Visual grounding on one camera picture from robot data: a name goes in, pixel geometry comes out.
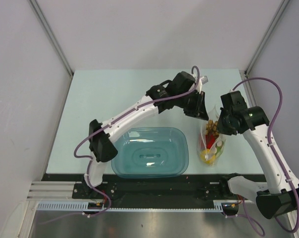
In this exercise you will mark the yellow fake lemon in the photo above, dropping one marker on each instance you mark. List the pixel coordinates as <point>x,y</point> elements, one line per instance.
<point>205,156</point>

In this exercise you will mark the green fake food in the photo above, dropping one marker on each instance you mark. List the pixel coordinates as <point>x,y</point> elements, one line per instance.
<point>219,150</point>

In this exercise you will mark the left aluminium corner post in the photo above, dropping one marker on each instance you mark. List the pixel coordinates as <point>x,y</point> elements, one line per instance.
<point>50,35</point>

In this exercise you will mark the red fake food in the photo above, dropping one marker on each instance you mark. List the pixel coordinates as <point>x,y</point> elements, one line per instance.
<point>206,142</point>

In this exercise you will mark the brown fake berry bunch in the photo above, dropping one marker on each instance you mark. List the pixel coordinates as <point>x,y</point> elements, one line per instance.
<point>211,128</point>

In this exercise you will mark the right aluminium corner post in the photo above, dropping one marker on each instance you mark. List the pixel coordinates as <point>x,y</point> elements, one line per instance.
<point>283,6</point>

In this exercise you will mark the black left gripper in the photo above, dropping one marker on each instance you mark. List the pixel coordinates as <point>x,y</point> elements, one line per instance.
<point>199,110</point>

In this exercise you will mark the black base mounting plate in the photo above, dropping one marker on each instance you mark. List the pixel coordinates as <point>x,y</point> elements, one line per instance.
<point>205,187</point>

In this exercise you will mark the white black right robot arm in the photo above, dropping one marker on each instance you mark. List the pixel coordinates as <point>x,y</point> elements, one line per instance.
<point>281,193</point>

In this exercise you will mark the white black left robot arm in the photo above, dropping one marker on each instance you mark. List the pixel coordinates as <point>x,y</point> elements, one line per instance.
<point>102,136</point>

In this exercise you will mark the teal transparent plastic container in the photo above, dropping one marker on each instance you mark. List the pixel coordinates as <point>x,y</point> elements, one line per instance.
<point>151,152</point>

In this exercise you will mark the aluminium front frame rail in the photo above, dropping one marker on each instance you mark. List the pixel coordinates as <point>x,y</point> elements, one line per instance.
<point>71,190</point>

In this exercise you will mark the aluminium corner post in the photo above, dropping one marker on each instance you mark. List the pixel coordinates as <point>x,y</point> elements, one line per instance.
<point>283,6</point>
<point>50,35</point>

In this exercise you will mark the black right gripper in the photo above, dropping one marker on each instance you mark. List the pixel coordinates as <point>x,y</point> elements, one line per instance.
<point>223,129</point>

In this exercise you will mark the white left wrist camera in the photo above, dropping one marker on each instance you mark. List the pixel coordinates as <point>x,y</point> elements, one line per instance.
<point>204,79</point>

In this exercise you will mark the clear polka dot zip bag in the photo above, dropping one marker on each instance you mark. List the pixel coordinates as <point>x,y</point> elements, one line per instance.
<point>221,139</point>

